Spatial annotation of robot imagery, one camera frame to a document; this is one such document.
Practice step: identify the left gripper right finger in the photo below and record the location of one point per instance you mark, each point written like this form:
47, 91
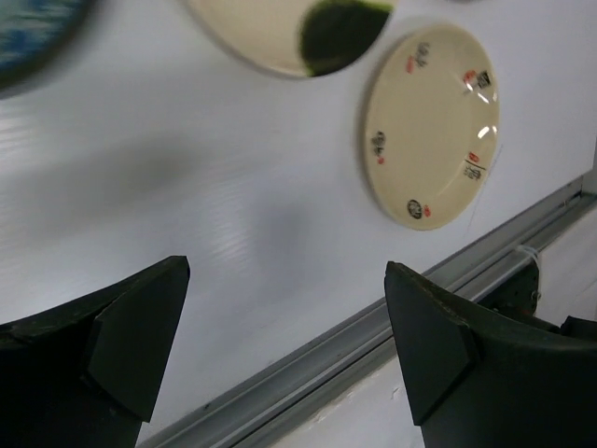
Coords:
477, 378

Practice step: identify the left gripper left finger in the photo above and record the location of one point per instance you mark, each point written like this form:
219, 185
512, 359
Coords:
87, 373

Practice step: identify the cream plate with small motifs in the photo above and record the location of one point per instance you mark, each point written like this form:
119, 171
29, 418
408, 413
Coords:
430, 127

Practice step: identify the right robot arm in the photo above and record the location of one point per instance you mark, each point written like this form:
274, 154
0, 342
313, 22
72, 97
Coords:
560, 303

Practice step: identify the blue patterned plate near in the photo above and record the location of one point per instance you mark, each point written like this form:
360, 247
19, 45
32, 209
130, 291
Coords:
33, 33

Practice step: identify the cream plate with flower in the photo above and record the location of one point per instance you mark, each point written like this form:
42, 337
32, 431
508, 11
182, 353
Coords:
294, 38

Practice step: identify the aluminium rail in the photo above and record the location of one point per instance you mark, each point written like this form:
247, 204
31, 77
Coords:
274, 402

